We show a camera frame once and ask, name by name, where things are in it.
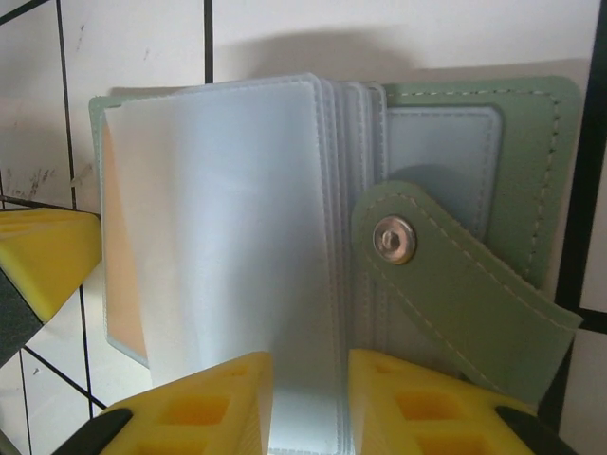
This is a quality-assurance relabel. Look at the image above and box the green leather card holder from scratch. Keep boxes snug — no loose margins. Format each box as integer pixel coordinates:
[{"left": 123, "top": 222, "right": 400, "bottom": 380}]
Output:
[{"left": 88, "top": 70, "right": 585, "bottom": 455}]

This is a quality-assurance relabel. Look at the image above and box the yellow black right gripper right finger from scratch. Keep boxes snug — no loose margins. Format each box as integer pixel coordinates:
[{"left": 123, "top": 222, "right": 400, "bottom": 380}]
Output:
[{"left": 348, "top": 348, "right": 570, "bottom": 455}]

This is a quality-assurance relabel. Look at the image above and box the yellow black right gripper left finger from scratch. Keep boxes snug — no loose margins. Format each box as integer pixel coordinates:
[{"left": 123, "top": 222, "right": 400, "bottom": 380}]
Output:
[{"left": 92, "top": 350, "right": 276, "bottom": 455}]

